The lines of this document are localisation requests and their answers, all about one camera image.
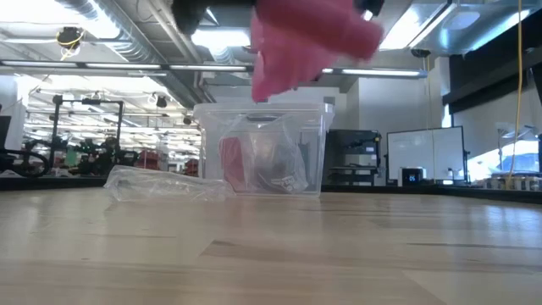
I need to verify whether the bagged grey bandage roll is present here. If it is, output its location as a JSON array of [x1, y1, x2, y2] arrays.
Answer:
[[249, 143, 309, 195]]

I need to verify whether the hanging yellow cable reel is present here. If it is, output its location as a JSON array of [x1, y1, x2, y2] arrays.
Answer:
[[55, 25, 86, 60]]

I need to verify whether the black robot workstation rig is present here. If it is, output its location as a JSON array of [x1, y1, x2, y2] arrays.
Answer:
[[48, 93, 141, 177]]

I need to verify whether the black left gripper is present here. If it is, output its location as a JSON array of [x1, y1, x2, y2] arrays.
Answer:
[[171, 0, 213, 36]]

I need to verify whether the long ceiling light bar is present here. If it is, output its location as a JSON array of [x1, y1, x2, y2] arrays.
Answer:
[[321, 66, 429, 80]]

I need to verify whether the white whiteboard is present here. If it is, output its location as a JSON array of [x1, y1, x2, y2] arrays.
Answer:
[[385, 125, 467, 184]]

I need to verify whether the silver ceiling ventilation duct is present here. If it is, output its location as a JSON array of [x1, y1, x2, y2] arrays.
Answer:
[[54, 0, 204, 107]]

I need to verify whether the pink elastic bandage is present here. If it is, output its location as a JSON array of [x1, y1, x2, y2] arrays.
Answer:
[[249, 0, 385, 103]]

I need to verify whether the clear plastic zip bag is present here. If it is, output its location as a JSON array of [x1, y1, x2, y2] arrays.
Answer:
[[103, 164, 237, 203]]

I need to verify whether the small device blue display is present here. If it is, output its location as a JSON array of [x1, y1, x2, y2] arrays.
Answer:
[[400, 167, 425, 187]]

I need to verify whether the clear plastic storage container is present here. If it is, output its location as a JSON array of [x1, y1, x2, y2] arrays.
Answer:
[[193, 103, 335, 198]]

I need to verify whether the yellow cable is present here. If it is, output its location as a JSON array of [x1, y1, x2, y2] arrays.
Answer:
[[506, 0, 524, 179]]

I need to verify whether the black equipment cart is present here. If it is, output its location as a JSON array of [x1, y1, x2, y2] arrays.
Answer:
[[324, 129, 382, 187]]

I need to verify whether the black office chair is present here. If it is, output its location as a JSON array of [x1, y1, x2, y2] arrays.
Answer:
[[0, 114, 51, 179]]

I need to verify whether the black aluminium table frame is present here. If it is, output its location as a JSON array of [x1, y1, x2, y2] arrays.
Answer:
[[0, 175, 542, 205]]

